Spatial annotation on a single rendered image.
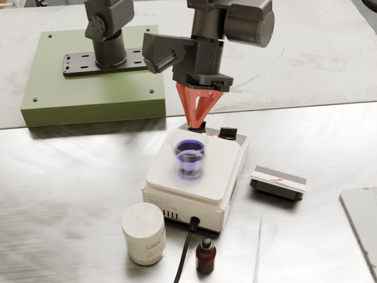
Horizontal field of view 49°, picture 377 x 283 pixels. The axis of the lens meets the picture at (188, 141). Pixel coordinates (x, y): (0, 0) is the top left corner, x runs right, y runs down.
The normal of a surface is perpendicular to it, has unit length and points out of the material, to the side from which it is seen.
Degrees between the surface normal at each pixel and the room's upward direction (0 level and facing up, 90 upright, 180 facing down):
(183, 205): 90
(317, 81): 0
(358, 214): 0
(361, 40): 0
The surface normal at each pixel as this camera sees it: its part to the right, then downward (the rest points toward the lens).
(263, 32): 0.85, 0.28
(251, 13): -0.51, 0.63
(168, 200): -0.32, 0.69
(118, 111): 0.10, 0.72
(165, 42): 0.49, 0.33
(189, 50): -0.86, 0.03
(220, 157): 0.00, -0.69
